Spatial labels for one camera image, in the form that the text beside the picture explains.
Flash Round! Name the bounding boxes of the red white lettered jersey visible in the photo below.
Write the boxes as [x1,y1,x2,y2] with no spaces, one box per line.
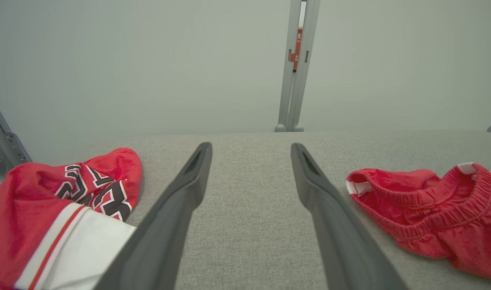
[0,147,143,290]

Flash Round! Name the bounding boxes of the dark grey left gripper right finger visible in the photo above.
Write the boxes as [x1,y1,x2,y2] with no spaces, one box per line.
[290,143,408,290]

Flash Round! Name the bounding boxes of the red sign with white characters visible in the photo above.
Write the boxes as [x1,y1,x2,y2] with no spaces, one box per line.
[289,27,303,72]

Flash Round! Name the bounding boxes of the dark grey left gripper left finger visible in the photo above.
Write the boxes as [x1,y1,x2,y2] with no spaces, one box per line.
[93,142,213,290]

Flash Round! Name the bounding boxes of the grey metal frame post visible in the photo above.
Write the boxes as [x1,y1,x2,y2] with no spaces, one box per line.
[274,0,321,133]

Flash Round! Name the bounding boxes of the red shorts with white trim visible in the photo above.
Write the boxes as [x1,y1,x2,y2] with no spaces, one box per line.
[346,162,491,281]

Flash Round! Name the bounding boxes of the grey metal bracket frame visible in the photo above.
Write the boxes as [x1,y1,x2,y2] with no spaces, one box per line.
[0,89,32,192]

